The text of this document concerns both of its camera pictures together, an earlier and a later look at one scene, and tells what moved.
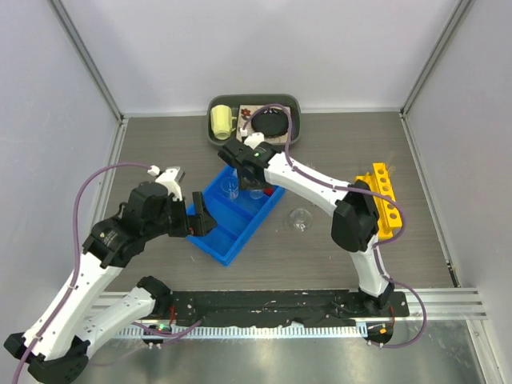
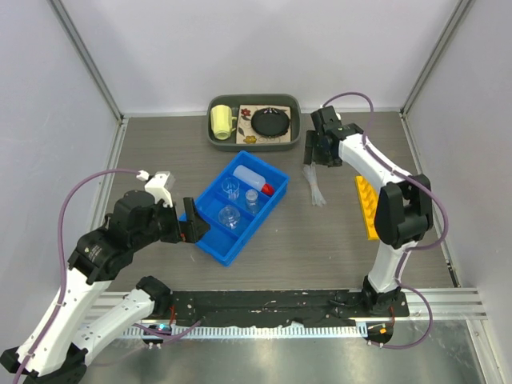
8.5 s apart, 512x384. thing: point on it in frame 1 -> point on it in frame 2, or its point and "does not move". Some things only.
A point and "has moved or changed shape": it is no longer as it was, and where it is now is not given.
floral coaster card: [245, 126] does not move
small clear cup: [256, 194] has moved or changed shape
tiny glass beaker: [231, 185] does not move
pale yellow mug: [223, 123] does not move
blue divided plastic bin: [238, 213] does not move
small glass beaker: [300, 220] -> [229, 215]
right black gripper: [249, 186] -> [310, 154]
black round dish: [270, 122] does not move
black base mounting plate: [255, 309] does not move
